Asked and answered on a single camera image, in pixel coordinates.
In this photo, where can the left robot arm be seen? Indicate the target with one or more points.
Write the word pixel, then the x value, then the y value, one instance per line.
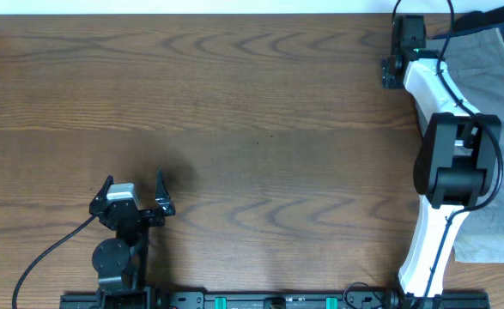
pixel 121 261

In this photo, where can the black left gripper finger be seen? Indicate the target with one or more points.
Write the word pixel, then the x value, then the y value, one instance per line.
pixel 162 196
pixel 100 197

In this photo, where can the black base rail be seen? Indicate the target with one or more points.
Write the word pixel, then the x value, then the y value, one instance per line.
pixel 360 298

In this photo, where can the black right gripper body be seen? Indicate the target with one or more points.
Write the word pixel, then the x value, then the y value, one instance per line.
pixel 389 71

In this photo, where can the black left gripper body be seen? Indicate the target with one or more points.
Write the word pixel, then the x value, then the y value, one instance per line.
pixel 147 215

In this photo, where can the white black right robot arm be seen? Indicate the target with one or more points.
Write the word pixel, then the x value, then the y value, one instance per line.
pixel 457 171

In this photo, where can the black garment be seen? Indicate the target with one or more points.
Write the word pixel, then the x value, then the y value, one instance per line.
pixel 475 19

